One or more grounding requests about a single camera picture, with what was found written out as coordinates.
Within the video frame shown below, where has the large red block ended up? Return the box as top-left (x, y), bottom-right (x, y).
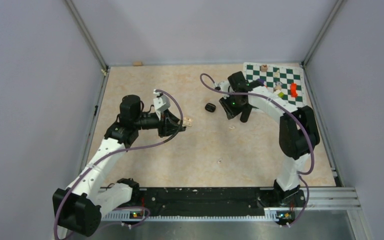
top-left (290, 83), bottom-right (298, 98)

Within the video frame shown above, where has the wooden cube with mark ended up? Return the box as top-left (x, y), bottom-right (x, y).
top-left (260, 64), bottom-right (268, 72)

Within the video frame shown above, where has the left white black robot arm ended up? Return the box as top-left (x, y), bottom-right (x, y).
top-left (52, 89), bottom-right (186, 240)

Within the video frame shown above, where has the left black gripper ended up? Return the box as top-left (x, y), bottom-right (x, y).
top-left (134, 108), bottom-right (186, 138)

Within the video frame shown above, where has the white earbud charging case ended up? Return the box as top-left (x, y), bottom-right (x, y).
top-left (182, 116), bottom-right (194, 127)

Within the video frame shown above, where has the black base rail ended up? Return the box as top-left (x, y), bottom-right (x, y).
top-left (130, 187), bottom-right (275, 217)

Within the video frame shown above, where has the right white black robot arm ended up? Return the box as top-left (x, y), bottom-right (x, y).
top-left (214, 71), bottom-right (320, 206)

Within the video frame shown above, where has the small beige chess piece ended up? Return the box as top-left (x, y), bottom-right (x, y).
top-left (273, 69), bottom-right (280, 78)

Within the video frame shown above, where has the cork piece at wall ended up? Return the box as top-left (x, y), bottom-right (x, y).
top-left (133, 61), bottom-right (143, 67)

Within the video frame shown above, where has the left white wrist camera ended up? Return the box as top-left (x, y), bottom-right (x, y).
top-left (153, 91), bottom-right (171, 120)

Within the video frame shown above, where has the purple cable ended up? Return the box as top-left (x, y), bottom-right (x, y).
top-left (53, 89), bottom-right (184, 240)
top-left (199, 73), bottom-right (315, 228)

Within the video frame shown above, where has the circuit board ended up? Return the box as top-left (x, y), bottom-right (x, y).
top-left (129, 210), bottom-right (146, 220)
top-left (276, 211), bottom-right (295, 223)

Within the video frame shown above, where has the left circuit board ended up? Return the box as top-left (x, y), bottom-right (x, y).
top-left (129, 210), bottom-right (146, 220)

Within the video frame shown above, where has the purple block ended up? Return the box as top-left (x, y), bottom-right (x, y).
top-left (257, 78), bottom-right (266, 84)

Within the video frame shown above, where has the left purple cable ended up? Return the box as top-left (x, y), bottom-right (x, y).
top-left (53, 89), bottom-right (184, 240)

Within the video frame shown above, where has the green white chessboard mat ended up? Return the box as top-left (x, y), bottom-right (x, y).
top-left (242, 62), bottom-right (308, 113)

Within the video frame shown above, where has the black microphone grey head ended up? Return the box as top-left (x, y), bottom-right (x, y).
top-left (240, 104), bottom-right (253, 123)

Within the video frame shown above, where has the yellow-green block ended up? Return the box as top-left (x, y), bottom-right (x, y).
top-left (278, 92), bottom-right (285, 99)

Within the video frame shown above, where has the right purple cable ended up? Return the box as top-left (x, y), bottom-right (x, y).
top-left (199, 73), bottom-right (315, 228)

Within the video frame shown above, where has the black earbud charging case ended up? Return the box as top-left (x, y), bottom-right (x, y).
top-left (204, 102), bottom-right (217, 113)

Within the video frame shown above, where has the right circuit board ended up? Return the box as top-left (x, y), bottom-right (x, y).
top-left (276, 211), bottom-right (295, 223)

